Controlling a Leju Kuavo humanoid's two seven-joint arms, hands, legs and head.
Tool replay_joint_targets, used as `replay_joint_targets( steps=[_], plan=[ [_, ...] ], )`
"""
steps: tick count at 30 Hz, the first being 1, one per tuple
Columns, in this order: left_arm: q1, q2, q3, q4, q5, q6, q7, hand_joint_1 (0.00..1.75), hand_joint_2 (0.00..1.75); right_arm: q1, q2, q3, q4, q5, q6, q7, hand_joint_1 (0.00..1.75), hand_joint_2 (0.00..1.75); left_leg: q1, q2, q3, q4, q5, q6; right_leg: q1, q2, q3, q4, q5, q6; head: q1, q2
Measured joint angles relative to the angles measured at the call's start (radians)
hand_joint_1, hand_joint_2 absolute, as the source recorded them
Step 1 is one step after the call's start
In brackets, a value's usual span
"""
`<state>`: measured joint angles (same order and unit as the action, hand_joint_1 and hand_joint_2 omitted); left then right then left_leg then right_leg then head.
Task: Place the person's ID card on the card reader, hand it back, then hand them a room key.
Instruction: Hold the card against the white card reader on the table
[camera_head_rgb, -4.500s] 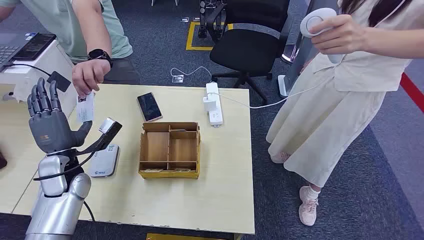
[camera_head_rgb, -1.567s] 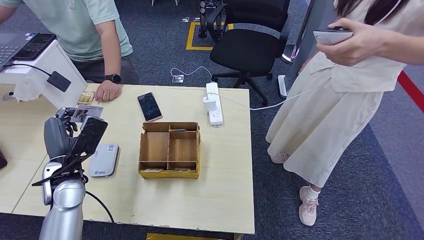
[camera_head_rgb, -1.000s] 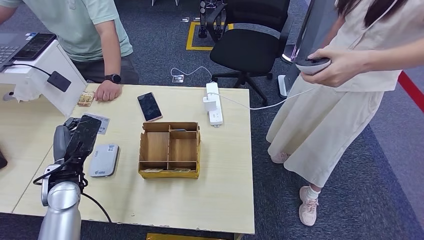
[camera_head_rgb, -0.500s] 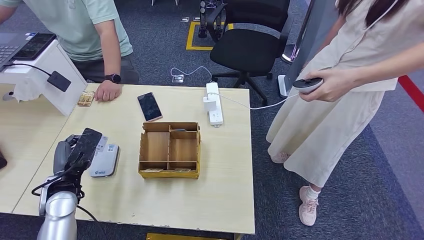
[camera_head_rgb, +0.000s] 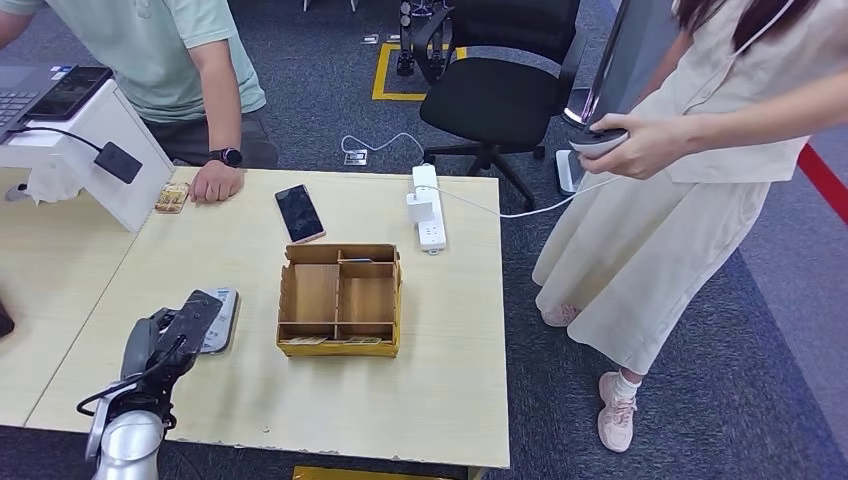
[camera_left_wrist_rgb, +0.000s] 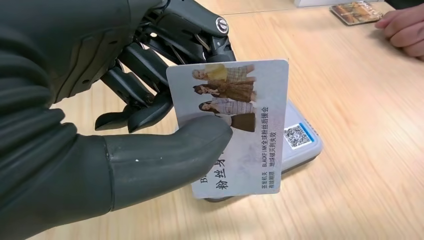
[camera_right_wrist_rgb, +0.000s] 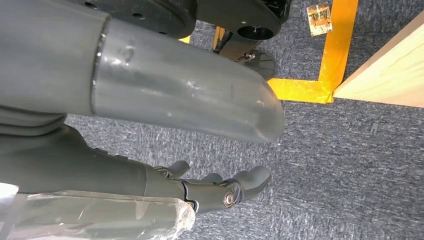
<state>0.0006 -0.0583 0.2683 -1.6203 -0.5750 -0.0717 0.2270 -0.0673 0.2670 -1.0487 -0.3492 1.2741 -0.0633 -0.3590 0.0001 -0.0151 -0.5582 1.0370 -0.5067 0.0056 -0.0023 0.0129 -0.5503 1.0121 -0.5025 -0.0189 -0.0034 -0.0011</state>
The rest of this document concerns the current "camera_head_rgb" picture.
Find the earphone person's left hand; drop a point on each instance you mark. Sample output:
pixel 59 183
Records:
pixel 652 146

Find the small grey metal piece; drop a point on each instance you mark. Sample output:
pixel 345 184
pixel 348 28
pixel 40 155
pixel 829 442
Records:
pixel 16 193

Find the white photo ID card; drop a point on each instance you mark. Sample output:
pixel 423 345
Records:
pixel 172 197

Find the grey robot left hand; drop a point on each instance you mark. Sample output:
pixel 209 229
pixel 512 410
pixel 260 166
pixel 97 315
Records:
pixel 192 318

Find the wristwatch person's left hand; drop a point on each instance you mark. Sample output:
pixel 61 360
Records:
pixel 215 184

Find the crumpled white tissue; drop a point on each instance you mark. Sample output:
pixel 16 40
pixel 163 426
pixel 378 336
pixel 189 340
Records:
pixel 53 185

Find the round white black controller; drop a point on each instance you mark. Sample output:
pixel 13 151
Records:
pixel 596 144

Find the white plug charger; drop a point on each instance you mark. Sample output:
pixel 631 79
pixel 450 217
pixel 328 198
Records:
pixel 418 206

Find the black tablet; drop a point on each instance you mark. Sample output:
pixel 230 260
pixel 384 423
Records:
pixel 69 93

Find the white flat base plate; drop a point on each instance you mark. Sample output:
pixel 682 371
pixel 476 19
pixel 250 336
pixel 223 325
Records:
pixel 564 172

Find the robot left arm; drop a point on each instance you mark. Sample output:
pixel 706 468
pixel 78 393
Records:
pixel 129 444

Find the yellow floor tape square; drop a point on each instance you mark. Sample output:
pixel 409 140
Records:
pixel 381 73

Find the grey metal floor stand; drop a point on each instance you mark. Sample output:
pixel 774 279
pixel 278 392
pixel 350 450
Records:
pixel 629 53

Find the black wristwatch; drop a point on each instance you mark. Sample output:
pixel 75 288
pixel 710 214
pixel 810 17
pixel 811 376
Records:
pixel 230 158

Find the black power adapter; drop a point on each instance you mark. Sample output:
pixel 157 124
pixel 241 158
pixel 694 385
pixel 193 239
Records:
pixel 119 162

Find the wristwatch person's left forearm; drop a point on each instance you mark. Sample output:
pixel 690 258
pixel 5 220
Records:
pixel 222 119

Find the metal floor socket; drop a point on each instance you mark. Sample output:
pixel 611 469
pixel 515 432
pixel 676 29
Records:
pixel 356 158

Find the blue-edged room key card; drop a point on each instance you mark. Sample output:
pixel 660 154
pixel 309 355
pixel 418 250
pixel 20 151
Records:
pixel 356 260

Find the wooden desk organizer box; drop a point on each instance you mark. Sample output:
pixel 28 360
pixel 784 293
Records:
pixel 311 291

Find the white desk riser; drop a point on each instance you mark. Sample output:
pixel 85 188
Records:
pixel 132 172

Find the white power strip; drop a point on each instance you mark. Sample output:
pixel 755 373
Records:
pixel 430 232

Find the white grey card reader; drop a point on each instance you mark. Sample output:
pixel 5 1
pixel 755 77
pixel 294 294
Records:
pixel 222 324

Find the black office chair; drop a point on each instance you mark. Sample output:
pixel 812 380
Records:
pixel 490 99

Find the black smartphone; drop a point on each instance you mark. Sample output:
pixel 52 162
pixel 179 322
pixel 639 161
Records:
pixel 299 213

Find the red floor tape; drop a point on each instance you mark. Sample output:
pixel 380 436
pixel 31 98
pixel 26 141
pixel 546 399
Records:
pixel 825 182

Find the black remote controller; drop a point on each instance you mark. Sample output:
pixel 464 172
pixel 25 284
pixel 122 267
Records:
pixel 5 321

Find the patterned room key card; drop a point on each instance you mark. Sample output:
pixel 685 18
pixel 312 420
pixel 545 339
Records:
pixel 363 340
pixel 305 340

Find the grey laptop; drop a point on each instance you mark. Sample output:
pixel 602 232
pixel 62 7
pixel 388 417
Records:
pixel 13 99

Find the person with wristwatch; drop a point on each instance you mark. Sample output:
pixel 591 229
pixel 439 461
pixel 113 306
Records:
pixel 152 53

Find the black metal stand legs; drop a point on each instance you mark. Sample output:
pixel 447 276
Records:
pixel 405 40

